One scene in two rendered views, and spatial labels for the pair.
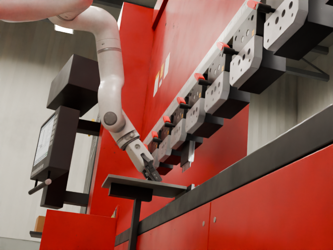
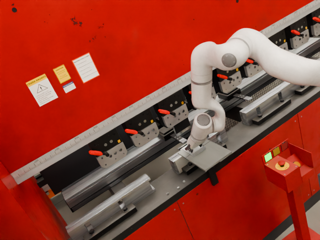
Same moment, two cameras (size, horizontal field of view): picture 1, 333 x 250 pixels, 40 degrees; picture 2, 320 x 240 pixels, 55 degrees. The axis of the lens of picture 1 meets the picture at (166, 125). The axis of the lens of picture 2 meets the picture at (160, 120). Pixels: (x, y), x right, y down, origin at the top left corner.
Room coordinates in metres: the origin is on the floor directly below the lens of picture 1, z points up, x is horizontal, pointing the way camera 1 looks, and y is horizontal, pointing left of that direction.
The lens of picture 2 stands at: (1.87, 1.42, 1.95)
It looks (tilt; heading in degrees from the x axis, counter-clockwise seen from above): 26 degrees down; 262
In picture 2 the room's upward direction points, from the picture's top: 22 degrees counter-clockwise
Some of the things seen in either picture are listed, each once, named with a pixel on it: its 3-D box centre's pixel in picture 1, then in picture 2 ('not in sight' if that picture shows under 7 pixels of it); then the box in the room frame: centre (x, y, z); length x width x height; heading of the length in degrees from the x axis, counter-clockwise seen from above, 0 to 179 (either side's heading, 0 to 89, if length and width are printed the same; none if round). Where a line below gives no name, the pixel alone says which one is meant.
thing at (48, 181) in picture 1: (39, 183); not in sight; (2.67, 0.71, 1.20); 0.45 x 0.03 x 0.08; 27
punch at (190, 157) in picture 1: (187, 157); (181, 125); (1.57, -0.09, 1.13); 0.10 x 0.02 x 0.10; 13
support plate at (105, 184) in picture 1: (142, 187); (203, 152); (1.54, 0.06, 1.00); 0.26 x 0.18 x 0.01; 103
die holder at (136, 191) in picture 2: not in sight; (112, 207); (2.10, 0.03, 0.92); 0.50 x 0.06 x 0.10; 13
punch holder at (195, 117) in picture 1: (205, 106); (198, 91); (1.40, -0.12, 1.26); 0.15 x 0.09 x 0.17; 13
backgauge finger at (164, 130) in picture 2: not in sight; (173, 134); (1.60, -0.24, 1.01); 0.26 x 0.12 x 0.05; 103
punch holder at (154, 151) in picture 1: (161, 153); (106, 146); (1.98, 0.01, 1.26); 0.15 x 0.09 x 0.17; 13
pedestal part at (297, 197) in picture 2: not in sight; (297, 210); (1.13, 0.18, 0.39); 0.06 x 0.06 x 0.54; 8
